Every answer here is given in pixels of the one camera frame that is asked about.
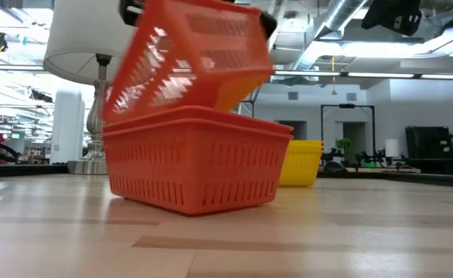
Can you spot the black metal gantry frame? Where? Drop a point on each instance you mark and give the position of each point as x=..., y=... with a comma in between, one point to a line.
x=346, y=106
x=246, y=101

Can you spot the black background robot arm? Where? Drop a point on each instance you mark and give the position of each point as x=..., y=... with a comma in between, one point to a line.
x=332, y=164
x=377, y=159

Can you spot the green potted plant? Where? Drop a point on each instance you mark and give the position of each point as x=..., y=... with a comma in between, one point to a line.
x=343, y=144

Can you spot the silver lamp with white shade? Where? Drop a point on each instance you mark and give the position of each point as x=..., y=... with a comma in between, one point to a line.
x=83, y=34

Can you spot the black equipment rack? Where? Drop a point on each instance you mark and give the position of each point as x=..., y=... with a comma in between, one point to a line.
x=427, y=143

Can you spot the large yellow slotted basket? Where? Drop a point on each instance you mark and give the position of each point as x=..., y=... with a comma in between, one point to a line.
x=302, y=166

